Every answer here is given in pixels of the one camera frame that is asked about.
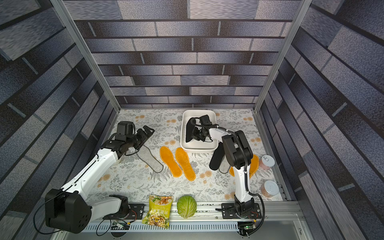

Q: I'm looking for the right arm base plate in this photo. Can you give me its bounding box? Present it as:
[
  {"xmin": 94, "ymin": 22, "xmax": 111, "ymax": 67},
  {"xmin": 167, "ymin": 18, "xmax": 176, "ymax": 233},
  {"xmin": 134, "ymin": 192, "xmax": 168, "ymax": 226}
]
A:
[{"xmin": 220, "ymin": 203, "xmax": 263, "ymax": 220}]

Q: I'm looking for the grey felt insole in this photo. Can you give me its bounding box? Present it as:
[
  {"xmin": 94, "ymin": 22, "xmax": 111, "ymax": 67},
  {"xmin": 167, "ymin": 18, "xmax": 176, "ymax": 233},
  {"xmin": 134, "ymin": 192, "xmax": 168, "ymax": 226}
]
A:
[
  {"xmin": 219, "ymin": 156, "xmax": 231, "ymax": 174},
  {"xmin": 137, "ymin": 146, "xmax": 164, "ymax": 173}
]

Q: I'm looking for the floral table cloth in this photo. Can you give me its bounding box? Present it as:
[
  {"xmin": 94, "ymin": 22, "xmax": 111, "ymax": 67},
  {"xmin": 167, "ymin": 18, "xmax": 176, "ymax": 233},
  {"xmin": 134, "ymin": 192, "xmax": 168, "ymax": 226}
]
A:
[{"xmin": 86, "ymin": 108, "xmax": 283, "ymax": 204}]

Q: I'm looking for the white plastic storage box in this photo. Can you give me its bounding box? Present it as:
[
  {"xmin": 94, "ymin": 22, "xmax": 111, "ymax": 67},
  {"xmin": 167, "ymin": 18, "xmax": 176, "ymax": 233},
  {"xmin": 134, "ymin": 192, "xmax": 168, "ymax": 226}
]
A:
[{"xmin": 180, "ymin": 110, "xmax": 219, "ymax": 154}]

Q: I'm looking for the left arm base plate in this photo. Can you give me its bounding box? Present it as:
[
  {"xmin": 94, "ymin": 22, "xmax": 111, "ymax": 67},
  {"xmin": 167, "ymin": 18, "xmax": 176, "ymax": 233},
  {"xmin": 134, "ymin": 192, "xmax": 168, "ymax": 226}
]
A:
[{"xmin": 103, "ymin": 203, "xmax": 146, "ymax": 221}]

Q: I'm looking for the green yellow snack bag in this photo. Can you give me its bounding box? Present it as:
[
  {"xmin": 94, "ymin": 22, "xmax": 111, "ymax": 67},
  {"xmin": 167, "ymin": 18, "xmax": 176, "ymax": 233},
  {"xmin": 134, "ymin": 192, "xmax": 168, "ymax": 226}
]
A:
[{"xmin": 142, "ymin": 195, "xmax": 174, "ymax": 229}]

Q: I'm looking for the orange insole far right outer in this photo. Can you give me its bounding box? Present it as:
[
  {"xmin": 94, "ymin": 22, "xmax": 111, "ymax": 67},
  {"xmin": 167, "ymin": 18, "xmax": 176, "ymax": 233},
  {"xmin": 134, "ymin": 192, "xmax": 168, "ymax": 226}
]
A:
[{"xmin": 229, "ymin": 154, "xmax": 259, "ymax": 178}]

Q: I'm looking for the orange insole centre left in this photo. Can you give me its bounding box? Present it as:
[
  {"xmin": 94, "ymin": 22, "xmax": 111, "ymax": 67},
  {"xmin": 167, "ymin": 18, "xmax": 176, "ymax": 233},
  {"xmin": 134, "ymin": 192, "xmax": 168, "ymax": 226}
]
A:
[{"xmin": 160, "ymin": 146, "xmax": 182, "ymax": 178}]

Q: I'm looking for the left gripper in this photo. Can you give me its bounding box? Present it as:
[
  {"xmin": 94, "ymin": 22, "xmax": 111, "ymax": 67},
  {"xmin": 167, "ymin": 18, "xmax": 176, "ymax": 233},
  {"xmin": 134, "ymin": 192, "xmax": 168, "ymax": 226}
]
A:
[{"xmin": 127, "ymin": 124, "xmax": 156, "ymax": 149}]

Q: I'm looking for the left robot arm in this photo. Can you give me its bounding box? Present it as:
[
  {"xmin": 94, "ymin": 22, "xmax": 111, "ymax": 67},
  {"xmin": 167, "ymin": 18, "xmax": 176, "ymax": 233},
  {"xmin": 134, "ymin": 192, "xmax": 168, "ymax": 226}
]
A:
[{"xmin": 43, "ymin": 121, "xmax": 155, "ymax": 234}]

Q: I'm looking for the orange insole centre right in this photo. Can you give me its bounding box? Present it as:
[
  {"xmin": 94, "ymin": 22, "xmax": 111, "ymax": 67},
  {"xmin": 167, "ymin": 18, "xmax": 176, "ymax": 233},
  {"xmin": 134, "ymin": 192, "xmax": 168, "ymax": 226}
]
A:
[{"xmin": 175, "ymin": 148, "xmax": 196, "ymax": 182}]

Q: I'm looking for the orange insole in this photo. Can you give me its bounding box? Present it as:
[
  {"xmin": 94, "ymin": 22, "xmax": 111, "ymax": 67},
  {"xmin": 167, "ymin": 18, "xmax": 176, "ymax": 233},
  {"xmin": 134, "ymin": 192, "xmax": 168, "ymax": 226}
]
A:
[
  {"xmin": 229, "ymin": 154, "xmax": 259, "ymax": 178},
  {"xmin": 175, "ymin": 148, "xmax": 196, "ymax": 182},
  {"xmin": 160, "ymin": 146, "xmax": 182, "ymax": 178}
]

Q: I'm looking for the green cabbage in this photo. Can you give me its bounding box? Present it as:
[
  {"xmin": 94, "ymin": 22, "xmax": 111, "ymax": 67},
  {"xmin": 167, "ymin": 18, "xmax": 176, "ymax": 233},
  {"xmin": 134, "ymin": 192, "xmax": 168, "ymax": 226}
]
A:
[{"xmin": 177, "ymin": 195, "xmax": 197, "ymax": 219}]

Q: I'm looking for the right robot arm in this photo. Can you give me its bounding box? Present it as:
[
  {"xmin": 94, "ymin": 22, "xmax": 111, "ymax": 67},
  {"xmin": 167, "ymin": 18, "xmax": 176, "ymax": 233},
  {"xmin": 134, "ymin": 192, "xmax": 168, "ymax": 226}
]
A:
[{"xmin": 186, "ymin": 115, "xmax": 260, "ymax": 218}]

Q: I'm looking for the black corrugated cable conduit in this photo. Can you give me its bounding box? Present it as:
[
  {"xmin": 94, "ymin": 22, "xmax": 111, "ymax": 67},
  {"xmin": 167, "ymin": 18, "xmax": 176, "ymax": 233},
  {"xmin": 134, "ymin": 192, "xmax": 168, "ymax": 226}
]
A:
[{"xmin": 190, "ymin": 116, "xmax": 266, "ymax": 237}]

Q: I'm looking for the aluminium front rail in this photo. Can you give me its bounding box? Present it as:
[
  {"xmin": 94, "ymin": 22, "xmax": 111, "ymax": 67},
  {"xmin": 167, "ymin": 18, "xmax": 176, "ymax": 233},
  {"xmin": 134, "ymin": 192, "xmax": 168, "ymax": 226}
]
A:
[{"xmin": 51, "ymin": 202, "xmax": 313, "ymax": 240}]

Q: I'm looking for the grey felt insole left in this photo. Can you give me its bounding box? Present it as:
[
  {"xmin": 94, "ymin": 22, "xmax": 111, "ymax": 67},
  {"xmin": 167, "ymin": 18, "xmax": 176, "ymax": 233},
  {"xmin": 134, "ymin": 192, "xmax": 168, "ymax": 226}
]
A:
[{"xmin": 137, "ymin": 146, "xmax": 164, "ymax": 173}]

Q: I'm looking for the pink can white lid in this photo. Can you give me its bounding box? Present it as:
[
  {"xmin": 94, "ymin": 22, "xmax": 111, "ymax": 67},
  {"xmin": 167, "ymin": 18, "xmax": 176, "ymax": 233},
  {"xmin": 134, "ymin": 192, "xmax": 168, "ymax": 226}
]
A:
[{"xmin": 259, "ymin": 155, "xmax": 276, "ymax": 171}]

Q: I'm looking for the grey felt insole right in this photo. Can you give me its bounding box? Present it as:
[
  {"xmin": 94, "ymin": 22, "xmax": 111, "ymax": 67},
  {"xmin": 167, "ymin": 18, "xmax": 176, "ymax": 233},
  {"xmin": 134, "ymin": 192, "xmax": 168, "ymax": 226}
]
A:
[{"xmin": 219, "ymin": 156, "xmax": 231, "ymax": 174}]

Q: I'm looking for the black insole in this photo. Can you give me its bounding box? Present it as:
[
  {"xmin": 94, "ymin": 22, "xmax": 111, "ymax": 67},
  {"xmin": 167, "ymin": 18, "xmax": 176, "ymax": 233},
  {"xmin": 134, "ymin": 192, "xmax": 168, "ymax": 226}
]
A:
[
  {"xmin": 186, "ymin": 118, "xmax": 196, "ymax": 143},
  {"xmin": 209, "ymin": 142, "xmax": 225, "ymax": 171}
]

